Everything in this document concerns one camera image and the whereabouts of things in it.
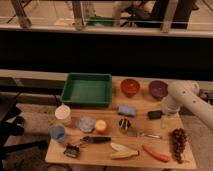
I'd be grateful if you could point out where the purple bowl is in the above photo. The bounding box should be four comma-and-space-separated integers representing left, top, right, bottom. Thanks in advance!
149, 80, 168, 100

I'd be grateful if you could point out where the black office chair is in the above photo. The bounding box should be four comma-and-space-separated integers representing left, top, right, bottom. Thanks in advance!
0, 77, 48, 171

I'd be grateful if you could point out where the small metal cup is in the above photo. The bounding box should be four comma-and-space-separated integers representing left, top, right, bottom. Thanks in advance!
119, 118, 131, 133

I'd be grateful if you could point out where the red bowl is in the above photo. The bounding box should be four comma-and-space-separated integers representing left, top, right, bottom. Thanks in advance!
120, 79, 140, 97

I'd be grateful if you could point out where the black eraser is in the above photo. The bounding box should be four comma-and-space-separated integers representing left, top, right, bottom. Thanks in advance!
147, 110, 163, 120

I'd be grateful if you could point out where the white lidded cup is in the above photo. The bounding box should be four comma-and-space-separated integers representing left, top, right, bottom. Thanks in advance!
55, 104, 71, 126

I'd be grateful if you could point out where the purple grape bunch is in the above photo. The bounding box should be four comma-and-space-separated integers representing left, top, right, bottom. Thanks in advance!
171, 128, 187, 164

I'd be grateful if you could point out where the black binder clip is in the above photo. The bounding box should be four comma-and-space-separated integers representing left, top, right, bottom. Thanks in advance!
64, 145, 80, 158

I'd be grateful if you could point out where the metal spoon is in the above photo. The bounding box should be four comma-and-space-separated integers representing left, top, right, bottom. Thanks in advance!
135, 132, 162, 139

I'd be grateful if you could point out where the green plastic tray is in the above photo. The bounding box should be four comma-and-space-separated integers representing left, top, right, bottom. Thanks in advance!
61, 73, 112, 107

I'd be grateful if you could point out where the orange carrot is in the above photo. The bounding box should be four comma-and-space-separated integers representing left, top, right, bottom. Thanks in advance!
142, 145, 170, 163

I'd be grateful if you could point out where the orange ball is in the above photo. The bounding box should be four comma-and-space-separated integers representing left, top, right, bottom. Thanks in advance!
95, 120, 107, 133

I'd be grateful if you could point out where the black handled tool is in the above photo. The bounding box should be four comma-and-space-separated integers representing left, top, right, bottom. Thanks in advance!
80, 136, 111, 144

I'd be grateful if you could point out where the blue sponge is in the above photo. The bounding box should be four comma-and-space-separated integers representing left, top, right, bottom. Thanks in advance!
118, 105, 136, 117

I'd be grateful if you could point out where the blue cup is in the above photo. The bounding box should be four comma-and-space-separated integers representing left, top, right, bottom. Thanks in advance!
50, 125, 66, 143

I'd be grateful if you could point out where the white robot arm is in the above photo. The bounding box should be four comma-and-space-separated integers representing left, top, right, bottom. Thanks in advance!
161, 80, 213, 131

